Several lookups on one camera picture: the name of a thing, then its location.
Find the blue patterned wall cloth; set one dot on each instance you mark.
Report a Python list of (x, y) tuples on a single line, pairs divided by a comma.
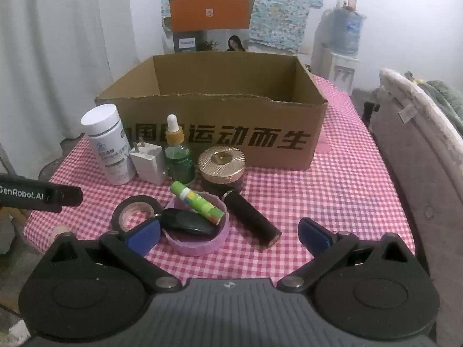
[(282, 7)]

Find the white curtain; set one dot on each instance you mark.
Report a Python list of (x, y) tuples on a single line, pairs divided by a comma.
[(54, 61)]

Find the green glue stick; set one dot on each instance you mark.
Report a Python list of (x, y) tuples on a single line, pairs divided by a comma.
[(197, 202)]

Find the grey sofa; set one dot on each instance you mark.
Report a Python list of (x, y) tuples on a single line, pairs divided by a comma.
[(416, 173)]

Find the pink checkered tablecloth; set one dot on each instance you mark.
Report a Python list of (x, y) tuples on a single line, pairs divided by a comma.
[(325, 202)]

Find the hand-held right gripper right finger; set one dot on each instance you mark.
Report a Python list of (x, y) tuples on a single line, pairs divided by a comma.
[(314, 236)]

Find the blue water jug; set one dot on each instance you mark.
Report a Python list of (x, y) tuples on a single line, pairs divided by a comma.
[(347, 30)]

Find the black key fob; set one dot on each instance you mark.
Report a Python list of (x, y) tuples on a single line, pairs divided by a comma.
[(184, 222)]

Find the black cylindrical tube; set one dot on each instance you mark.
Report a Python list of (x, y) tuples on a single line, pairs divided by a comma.
[(249, 217)]

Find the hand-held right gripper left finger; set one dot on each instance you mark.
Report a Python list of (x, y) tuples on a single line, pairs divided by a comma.
[(143, 238)]

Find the purple plastic bowl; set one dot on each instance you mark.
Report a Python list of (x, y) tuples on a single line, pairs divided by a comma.
[(202, 247)]

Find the dark jar with gold lid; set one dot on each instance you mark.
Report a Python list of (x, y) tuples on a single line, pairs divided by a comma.
[(221, 159)]

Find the brown cardboard box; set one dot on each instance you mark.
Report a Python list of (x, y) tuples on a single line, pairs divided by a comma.
[(217, 115)]

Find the green blanket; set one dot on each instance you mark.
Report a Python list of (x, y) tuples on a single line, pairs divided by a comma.
[(443, 95)]

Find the green dropper bottle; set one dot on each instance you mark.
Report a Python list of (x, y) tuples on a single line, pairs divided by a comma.
[(179, 159)]

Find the white water dispenser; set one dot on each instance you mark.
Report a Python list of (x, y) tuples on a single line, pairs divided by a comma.
[(340, 72)]

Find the appliance box with orange flap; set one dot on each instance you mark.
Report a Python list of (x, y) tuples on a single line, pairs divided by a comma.
[(209, 12)]

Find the white pill bottle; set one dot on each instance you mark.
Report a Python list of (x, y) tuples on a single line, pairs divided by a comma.
[(108, 144)]

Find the black tape roll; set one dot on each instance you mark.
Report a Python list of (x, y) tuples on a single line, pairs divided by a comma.
[(121, 209)]

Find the white charger plug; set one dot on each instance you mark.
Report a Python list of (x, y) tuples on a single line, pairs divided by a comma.
[(148, 166)]

